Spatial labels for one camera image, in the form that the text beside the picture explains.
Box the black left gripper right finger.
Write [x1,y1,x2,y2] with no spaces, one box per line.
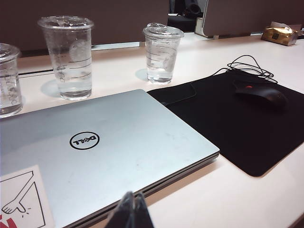
[127,192,155,228]

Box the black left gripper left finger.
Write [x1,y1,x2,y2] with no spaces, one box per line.
[106,191,136,228]

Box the silver laptop with sticker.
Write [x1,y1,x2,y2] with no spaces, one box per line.
[0,89,220,228]

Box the tall clear plastic lidded cup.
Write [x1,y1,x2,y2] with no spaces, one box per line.
[37,15,95,101]

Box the short clear cup siren logo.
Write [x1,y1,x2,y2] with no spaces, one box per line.
[0,43,23,119]

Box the black mouse pad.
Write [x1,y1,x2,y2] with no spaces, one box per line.
[146,70,304,178]

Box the black computer mouse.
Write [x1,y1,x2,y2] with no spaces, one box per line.
[234,80,288,111]

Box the brown desk partition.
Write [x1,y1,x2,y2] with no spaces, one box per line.
[0,0,170,52]

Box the black chair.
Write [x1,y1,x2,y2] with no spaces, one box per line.
[167,0,209,33]

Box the white upright panel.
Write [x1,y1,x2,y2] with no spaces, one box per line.
[194,16,208,36]

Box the gold tissue box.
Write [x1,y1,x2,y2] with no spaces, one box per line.
[260,21,299,47]

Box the grey desk partition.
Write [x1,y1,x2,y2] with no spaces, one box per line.
[203,0,304,39]

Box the desk cable hatch cover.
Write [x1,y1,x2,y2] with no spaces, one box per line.
[18,62,57,76]

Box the black mouse cable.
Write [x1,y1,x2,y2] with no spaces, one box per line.
[163,55,278,105]

